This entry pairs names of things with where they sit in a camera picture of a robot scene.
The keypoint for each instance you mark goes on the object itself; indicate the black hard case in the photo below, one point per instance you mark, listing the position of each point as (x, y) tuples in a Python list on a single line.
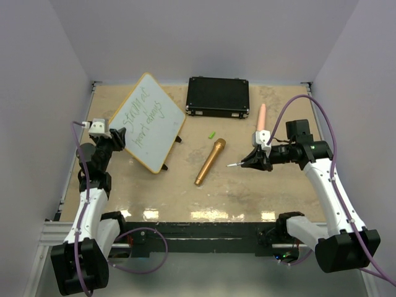
[(218, 97)]

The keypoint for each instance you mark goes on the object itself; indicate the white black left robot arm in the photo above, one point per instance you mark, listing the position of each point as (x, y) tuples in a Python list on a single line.
[(80, 263)]

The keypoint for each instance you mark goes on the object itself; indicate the gold microphone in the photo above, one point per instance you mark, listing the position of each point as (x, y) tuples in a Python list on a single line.
[(217, 149)]

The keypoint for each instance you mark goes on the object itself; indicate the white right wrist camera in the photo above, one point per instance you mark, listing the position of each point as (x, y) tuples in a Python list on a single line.
[(261, 139)]

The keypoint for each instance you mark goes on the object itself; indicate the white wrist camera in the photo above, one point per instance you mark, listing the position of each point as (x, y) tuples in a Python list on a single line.
[(261, 139), (99, 128)]

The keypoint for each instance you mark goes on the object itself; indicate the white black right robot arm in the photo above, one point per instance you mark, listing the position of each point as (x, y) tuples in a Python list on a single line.
[(346, 243)]

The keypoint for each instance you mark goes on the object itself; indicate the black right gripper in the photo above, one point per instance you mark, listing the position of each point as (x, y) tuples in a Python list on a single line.
[(255, 159)]

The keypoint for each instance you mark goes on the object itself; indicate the yellow framed whiteboard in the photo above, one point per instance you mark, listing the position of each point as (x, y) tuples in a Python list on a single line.
[(152, 121)]

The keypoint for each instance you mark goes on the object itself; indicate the pink small object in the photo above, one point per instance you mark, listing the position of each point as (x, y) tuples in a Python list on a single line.
[(261, 118)]

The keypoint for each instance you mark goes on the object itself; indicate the white green whiteboard marker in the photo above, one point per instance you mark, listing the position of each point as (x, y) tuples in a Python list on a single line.
[(235, 164)]

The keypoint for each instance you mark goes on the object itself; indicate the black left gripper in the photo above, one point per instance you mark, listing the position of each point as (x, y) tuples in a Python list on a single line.
[(116, 141)]

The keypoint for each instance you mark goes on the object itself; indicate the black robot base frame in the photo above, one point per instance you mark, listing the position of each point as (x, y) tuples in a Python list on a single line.
[(258, 238)]

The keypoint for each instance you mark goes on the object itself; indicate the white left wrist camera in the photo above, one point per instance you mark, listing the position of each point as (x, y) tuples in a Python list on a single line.
[(99, 128)]

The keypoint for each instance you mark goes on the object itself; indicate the metal wire easel stand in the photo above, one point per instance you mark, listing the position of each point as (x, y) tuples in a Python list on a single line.
[(177, 140)]

